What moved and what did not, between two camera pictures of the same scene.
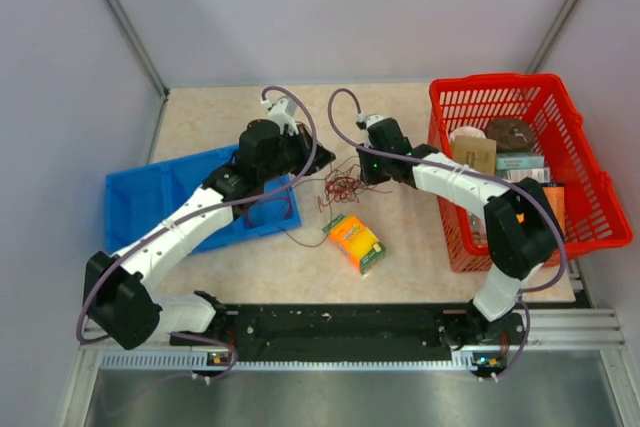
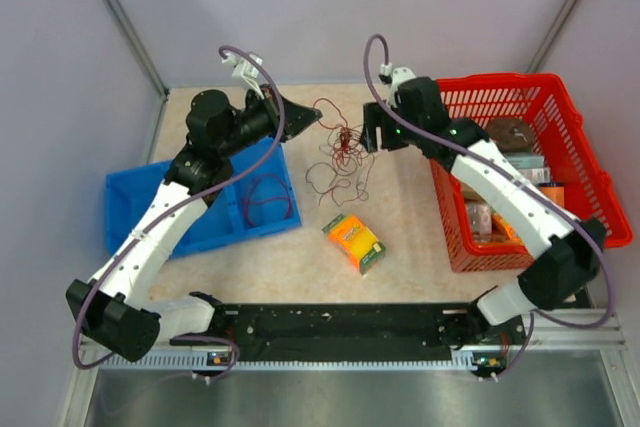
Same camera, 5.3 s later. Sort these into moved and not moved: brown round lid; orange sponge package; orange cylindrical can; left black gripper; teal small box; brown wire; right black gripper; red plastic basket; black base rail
Moved: right black gripper; brown wire; left black gripper
Not moved: black base rail; brown round lid; orange sponge package; teal small box; red plastic basket; orange cylindrical can
